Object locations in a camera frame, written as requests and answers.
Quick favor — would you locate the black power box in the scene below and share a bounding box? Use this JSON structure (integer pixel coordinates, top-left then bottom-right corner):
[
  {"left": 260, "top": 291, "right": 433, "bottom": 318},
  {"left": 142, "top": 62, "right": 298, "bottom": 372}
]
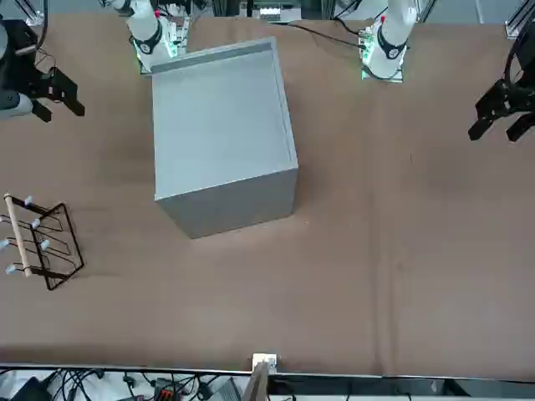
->
[{"left": 10, "top": 375, "right": 54, "bottom": 401}]

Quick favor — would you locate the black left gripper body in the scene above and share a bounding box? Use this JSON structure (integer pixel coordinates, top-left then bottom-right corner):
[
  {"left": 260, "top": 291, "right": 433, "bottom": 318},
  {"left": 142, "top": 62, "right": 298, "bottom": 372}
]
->
[{"left": 495, "top": 28, "right": 535, "bottom": 114}]

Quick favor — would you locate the black cable on table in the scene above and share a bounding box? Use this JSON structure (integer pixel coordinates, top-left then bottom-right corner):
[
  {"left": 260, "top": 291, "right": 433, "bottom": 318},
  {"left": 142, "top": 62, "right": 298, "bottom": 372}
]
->
[{"left": 287, "top": 20, "right": 364, "bottom": 48}]

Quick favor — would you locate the black wire cup rack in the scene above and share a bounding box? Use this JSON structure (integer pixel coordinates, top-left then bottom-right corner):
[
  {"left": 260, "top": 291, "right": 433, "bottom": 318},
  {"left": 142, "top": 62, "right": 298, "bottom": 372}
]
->
[{"left": 0, "top": 192, "right": 85, "bottom": 292}]

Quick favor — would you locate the gray metal drawer cabinet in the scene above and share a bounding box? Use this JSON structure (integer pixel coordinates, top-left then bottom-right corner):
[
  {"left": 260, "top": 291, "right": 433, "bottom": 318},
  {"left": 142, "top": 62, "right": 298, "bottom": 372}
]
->
[{"left": 150, "top": 36, "right": 299, "bottom": 240}]

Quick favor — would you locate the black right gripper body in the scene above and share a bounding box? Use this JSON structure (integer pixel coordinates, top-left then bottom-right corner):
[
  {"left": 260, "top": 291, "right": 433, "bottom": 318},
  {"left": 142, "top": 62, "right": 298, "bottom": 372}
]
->
[{"left": 0, "top": 18, "right": 56, "bottom": 102}]

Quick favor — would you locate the aluminium camera post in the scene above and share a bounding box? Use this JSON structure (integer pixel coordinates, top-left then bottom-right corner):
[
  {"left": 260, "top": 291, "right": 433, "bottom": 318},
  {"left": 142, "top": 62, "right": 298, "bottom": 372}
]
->
[{"left": 242, "top": 353, "right": 280, "bottom": 401}]

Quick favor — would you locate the white side bench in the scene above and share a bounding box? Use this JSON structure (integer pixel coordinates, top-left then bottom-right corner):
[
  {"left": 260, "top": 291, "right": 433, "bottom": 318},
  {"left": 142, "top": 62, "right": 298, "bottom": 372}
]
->
[{"left": 0, "top": 366, "right": 268, "bottom": 401}]

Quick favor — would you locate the red and black device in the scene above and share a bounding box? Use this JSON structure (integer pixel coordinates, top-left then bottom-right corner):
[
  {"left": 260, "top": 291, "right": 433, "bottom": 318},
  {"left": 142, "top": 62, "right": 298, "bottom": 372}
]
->
[{"left": 150, "top": 377, "right": 186, "bottom": 401}]

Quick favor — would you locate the white power strip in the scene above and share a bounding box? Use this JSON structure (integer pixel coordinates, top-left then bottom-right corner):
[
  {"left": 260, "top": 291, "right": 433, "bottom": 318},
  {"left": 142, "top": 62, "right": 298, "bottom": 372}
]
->
[{"left": 257, "top": 4, "right": 282, "bottom": 23}]

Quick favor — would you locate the aluminium frame profile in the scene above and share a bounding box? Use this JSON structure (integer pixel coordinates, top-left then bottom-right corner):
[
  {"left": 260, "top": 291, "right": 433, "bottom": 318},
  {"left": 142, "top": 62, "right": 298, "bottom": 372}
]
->
[
  {"left": 504, "top": 8, "right": 535, "bottom": 39},
  {"left": 23, "top": 7, "right": 45, "bottom": 27}
]

